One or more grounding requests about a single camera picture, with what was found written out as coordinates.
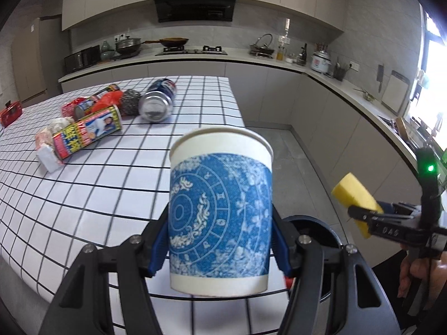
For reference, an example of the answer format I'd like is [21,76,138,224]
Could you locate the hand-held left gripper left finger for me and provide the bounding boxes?
[40,204,172,335]

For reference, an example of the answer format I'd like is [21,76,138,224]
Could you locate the white rice cooker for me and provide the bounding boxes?
[311,49,332,75]

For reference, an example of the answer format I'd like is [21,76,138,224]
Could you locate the person's right hand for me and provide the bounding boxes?
[398,249,447,301]

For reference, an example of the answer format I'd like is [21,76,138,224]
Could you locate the red patterned plastic wrapper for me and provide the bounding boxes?
[62,97,88,117]

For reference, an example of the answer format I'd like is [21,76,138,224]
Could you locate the beige refrigerator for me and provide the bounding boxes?
[12,15,63,103]

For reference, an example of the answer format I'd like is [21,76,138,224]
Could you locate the grey kitchen countertop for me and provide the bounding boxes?
[58,47,430,182]

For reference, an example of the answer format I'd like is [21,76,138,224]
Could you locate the red yellow printed tin can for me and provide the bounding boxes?
[52,105,123,161]

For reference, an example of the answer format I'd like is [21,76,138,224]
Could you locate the steel wool scrubber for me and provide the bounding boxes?
[120,90,142,116]

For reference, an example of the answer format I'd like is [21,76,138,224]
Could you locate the black trash bin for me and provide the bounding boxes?
[282,215,345,302]

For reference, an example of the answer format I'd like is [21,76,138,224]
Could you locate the kitchen window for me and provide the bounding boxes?
[407,2,447,147]

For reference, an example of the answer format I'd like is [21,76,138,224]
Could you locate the white cutting board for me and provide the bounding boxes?
[381,70,410,112]

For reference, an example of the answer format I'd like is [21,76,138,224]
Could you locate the pink plastic wrapper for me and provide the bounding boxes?
[35,127,56,150]

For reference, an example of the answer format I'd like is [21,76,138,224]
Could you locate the red mini cooker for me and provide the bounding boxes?
[0,100,23,128]

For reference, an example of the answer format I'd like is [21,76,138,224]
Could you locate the red plastic bag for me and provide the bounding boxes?
[91,91,124,115]

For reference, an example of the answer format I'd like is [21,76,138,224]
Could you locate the blue patterned white paper cup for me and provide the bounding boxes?
[168,127,274,295]

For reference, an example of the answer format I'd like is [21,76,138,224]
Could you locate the white paper packet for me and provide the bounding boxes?
[37,145,63,173]

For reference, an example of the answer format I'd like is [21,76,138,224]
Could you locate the black toaster oven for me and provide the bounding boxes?
[64,46,101,74]

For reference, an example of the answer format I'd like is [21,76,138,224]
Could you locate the white black checkered tablecloth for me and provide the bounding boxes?
[0,76,294,335]

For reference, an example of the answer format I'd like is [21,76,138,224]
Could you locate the grey lower cabinets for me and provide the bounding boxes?
[58,61,423,269]

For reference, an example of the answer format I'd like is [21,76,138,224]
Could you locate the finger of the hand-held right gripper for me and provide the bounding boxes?
[347,205,423,250]
[378,200,425,217]

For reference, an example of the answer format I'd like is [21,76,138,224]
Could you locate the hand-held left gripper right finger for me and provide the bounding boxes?
[270,206,403,335]

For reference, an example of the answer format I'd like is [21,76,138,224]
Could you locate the black range hood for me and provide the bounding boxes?
[151,0,240,23]

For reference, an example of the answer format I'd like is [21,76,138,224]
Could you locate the black utensil holder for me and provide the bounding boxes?
[333,61,350,82]

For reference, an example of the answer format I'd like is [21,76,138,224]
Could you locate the white tissue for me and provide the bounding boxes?
[47,117,75,134]

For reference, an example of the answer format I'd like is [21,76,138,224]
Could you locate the black gas stove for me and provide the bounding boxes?
[155,45,228,56]

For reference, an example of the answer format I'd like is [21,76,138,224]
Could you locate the steamer pot with lid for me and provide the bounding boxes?
[115,36,143,56]

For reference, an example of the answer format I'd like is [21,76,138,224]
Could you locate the yellow sponge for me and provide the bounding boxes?
[331,173,384,240]

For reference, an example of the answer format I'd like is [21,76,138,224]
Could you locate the metal bowl with chopsticks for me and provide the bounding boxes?
[353,88,375,102]

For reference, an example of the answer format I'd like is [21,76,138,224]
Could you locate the blue soda can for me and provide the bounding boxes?
[139,79,177,123]

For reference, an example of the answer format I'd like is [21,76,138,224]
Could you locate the wok with wooden handle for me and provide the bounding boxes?
[145,38,189,48]

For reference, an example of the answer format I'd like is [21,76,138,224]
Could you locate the green ceramic jar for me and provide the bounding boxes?
[101,40,116,61]

